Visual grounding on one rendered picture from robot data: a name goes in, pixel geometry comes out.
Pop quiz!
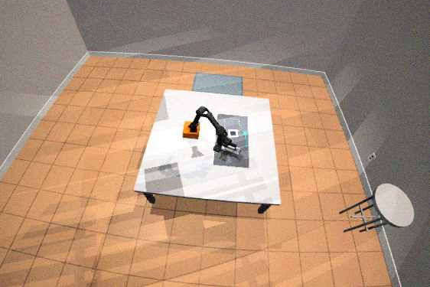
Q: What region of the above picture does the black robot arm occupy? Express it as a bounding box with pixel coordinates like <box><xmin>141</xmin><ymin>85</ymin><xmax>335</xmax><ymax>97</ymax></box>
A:
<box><xmin>188</xmin><ymin>106</ymin><xmax>232</xmax><ymax>147</ymax></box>

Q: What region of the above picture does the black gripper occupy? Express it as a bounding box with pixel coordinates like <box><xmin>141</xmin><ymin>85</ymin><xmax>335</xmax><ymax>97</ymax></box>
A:
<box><xmin>213</xmin><ymin>139</ymin><xmax>223</xmax><ymax>152</ymax></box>

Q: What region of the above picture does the beige square tile with dark blue centre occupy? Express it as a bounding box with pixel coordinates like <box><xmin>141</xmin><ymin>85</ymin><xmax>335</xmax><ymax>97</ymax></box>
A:
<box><xmin>228</xmin><ymin>129</ymin><xmax>239</xmax><ymax>138</ymax></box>

